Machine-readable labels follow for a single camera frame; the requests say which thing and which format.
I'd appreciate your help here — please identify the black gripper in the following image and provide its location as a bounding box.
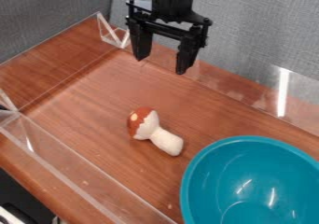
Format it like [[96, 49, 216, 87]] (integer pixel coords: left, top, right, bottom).
[[126, 0, 212, 75]]

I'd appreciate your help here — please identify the red and white toy mushroom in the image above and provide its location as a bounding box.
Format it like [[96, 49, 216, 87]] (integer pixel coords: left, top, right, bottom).
[[127, 106, 183, 156]]

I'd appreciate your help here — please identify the blue plastic bowl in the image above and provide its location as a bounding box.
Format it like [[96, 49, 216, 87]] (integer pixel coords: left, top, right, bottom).
[[179, 135, 319, 224]]

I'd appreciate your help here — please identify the clear acrylic back barrier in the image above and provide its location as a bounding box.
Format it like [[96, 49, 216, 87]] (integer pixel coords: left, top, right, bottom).
[[96, 11, 319, 138]]

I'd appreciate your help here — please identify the clear acrylic barrier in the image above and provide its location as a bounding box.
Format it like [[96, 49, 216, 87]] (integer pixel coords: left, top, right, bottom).
[[96, 11, 319, 138], [0, 90, 176, 224]]

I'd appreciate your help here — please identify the clear acrylic front barrier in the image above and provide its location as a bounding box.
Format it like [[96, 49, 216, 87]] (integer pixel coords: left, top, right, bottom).
[[0, 90, 176, 224]]

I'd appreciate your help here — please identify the black and white corner object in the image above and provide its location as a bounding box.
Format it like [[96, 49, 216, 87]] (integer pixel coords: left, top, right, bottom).
[[0, 168, 68, 224]]

